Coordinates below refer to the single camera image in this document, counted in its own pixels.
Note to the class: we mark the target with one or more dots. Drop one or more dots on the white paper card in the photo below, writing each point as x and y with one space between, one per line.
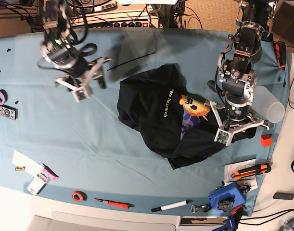
31 166

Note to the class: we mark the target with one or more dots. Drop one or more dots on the white small box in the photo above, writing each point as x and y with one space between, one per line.
37 184

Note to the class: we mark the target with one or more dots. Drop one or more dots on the black power adapter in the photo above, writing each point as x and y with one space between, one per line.
283 196

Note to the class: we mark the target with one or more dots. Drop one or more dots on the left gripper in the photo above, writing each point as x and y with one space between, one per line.
240 119

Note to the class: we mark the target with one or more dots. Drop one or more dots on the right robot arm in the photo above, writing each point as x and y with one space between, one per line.
58 49

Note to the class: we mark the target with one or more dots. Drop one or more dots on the gold battery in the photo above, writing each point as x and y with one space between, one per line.
20 169

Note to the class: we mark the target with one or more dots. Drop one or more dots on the red tape roll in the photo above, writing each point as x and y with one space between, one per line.
79 196

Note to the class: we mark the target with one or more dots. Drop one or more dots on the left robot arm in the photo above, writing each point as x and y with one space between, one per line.
235 80

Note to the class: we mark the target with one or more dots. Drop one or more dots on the red screwdriver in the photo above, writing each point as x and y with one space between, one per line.
115 204

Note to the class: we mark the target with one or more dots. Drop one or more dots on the orange black utility knife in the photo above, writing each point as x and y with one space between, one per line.
251 171

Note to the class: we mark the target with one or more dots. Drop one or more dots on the red cube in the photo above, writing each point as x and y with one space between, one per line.
266 140

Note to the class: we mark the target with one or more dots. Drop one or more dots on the black remote control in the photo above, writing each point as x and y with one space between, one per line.
8 112

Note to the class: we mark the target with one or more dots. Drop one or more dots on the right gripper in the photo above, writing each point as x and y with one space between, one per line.
79 87

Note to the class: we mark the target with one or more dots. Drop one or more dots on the orange black tool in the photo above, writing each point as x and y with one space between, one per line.
280 53

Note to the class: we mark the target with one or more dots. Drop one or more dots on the black t-shirt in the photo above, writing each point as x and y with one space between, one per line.
173 123

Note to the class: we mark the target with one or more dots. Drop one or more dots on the frosted plastic cup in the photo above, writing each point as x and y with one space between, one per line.
267 105

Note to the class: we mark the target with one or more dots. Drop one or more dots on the black foot pedal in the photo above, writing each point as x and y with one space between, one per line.
103 5
86 4

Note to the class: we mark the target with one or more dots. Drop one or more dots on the pink package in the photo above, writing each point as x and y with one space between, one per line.
49 173

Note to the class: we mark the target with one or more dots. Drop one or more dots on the blue plastic box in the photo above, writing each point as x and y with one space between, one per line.
226 198

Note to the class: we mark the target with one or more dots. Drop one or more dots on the purple tape roll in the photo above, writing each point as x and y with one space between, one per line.
3 97

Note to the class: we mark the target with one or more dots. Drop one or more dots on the blue black clamp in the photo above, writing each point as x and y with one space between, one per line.
233 221

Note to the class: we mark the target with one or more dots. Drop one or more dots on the paper sheet under knife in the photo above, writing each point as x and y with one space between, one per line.
231 168

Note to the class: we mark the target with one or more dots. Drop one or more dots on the long black cable tie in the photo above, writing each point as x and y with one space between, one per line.
127 62

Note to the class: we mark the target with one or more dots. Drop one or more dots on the metal carabiner clip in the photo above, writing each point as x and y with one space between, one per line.
200 208

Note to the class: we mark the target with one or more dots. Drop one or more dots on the black white marker pen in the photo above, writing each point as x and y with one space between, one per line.
171 206

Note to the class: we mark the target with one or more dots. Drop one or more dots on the black power strip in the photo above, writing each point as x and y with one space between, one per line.
117 24

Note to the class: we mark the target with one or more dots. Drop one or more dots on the light blue table cloth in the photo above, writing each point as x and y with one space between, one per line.
86 145

